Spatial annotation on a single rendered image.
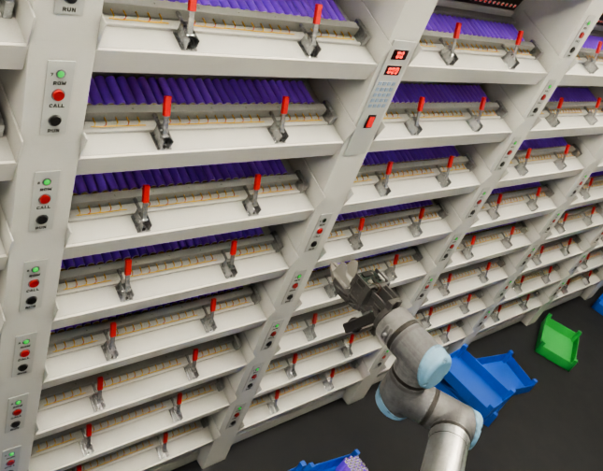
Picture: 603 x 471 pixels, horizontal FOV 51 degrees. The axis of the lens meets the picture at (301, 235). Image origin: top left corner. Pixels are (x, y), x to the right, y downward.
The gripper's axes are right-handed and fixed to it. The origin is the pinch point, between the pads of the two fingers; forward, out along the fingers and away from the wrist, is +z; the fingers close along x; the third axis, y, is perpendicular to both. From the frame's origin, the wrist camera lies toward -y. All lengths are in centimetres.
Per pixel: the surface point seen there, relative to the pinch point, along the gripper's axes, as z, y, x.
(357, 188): 13.8, 13.2, -13.4
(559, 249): 15, -43, -187
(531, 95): 11, 43, -66
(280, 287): 9.8, -14.4, 4.0
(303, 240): 9.6, 1.8, 3.5
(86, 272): 16, -3, 56
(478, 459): -34, -100, -105
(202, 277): 12.0, -6.7, 29.2
